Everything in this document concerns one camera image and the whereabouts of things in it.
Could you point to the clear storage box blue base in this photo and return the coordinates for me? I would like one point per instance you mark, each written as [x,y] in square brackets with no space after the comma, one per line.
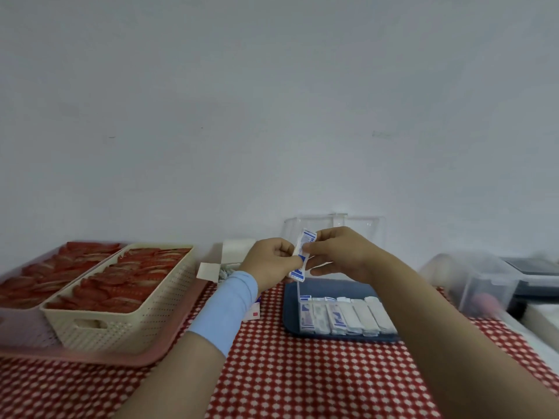
[332,288]

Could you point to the person's left hand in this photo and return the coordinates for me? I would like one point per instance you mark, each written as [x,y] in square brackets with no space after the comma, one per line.
[268,263]

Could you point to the blue white cardboard box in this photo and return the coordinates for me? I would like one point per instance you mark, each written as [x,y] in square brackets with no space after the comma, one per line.
[238,250]

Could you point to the clear plastic container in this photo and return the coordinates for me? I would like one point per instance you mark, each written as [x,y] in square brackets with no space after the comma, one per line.
[480,279]

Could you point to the bundle of bandage wrappers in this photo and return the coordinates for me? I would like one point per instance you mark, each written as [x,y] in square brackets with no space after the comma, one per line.
[299,269]

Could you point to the row of bandage stacks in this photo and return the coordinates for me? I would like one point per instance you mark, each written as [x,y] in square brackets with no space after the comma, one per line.
[358,318]

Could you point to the person's right forearm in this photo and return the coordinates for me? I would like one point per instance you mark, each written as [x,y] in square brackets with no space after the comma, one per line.
[458,353]

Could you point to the cream perforated plastic basket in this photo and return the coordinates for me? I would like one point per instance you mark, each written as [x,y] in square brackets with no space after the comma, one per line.
[131,331]

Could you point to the pink plastic tray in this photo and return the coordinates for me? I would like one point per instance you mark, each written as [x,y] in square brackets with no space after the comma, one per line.
[87,357]

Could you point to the pile of bandage strips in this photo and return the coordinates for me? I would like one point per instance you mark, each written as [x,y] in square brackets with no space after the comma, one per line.
[227,271]

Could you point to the pink perforated plastic basket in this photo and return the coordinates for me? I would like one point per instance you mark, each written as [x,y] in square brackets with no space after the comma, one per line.
[17,331]

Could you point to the person's right hand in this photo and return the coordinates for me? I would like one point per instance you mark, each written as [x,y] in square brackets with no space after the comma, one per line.
[349,253]

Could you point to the black flat object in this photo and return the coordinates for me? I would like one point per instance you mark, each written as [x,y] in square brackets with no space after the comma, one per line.
[537,268]

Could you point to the person's left forearm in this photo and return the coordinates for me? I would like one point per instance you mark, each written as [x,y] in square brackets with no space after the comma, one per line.
[174,379]

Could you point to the pile of red packets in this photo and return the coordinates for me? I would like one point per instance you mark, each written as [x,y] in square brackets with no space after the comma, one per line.
[52,270]
[122,279]

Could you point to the light blue wristband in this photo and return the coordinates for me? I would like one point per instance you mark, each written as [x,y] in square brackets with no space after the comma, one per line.
[225,311]

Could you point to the red white checked tablecloth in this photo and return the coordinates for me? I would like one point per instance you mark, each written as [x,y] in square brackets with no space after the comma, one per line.
[305,379]

